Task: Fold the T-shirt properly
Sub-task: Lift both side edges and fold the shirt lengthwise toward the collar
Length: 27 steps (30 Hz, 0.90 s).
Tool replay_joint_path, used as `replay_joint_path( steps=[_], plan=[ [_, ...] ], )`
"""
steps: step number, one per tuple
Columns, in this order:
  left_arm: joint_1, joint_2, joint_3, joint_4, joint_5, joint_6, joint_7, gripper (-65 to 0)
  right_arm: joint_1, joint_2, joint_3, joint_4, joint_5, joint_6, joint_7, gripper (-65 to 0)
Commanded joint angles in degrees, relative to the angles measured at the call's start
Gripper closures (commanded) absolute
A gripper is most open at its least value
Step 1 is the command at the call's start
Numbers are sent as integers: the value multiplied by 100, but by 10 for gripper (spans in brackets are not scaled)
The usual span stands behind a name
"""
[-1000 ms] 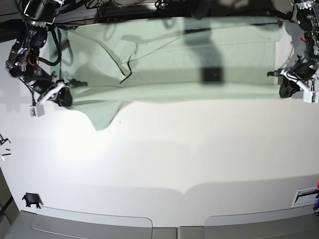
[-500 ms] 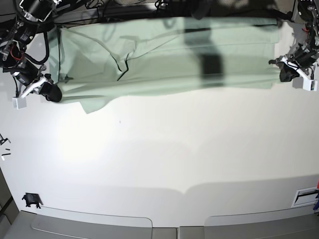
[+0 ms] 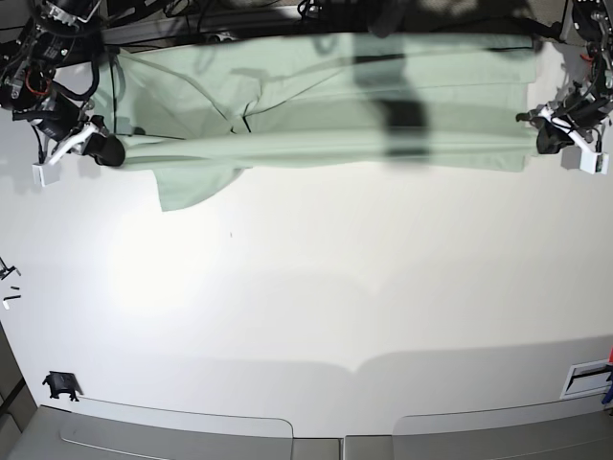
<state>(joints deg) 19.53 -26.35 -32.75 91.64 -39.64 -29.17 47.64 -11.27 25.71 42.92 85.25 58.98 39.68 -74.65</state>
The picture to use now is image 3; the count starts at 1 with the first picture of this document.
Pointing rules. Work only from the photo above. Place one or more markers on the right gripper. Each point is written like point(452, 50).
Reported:
point(106, 151)

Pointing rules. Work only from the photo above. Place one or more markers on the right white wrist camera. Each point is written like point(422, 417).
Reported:
point(46, 174)

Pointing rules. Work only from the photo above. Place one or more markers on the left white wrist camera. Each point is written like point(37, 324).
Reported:
point(587, 162)

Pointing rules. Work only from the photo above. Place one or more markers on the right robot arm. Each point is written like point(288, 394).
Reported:
point(30, 92)

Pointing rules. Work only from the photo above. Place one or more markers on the light green T-shirt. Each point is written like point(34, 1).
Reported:
point(197, 117)

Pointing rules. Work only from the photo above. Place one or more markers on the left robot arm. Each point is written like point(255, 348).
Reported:
point(592, 20)

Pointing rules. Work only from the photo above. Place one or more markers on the black clamp on table edge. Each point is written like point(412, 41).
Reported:
point(62, 384)

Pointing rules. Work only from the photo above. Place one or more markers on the small black and white parts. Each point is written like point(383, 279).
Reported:
point(9, 296)

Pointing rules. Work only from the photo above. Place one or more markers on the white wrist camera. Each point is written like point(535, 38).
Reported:
point(46, 174)
point(587, 162)

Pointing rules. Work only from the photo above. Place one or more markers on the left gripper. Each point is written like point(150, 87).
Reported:
point(565, 126)

